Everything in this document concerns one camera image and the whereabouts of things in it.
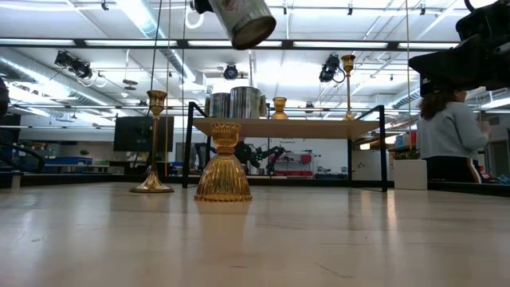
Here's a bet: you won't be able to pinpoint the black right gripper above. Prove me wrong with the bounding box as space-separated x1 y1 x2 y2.
409 0 510 99

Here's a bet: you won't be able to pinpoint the brass candlestick holder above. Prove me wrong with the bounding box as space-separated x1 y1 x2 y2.
129 89 175 195
340 54 357 121

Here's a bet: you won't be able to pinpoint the amber ribbed glass candle holder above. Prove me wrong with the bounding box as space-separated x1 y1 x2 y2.
194 121 253 203
271 96 288 120

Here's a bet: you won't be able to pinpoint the person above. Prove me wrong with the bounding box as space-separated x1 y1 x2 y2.
416 88 492 184

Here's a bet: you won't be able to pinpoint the white pot with green plant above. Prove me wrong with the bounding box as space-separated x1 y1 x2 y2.
392 149 430 191

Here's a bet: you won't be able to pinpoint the black monitor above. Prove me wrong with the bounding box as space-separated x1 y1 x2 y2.
113 115 175 153

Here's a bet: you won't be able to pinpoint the wooden shelf riser black legs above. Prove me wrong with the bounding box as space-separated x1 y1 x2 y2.
182 101 390 193

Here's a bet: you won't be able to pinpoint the red bin rack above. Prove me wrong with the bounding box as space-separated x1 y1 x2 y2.
270 153 314 177

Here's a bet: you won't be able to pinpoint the blue storage bin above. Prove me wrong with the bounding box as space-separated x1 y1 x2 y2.
44 155 93 167

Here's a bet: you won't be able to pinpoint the white cable loop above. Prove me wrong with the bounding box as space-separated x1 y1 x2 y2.
184 6 205 30

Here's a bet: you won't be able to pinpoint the long black hanging cable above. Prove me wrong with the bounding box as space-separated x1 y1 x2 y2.
149 0 163 93

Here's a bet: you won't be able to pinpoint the black overhead camera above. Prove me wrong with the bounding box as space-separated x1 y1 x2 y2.
222 62 239 81

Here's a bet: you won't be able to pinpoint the black overhead frame bar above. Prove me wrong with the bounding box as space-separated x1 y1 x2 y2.
0 37 459 52

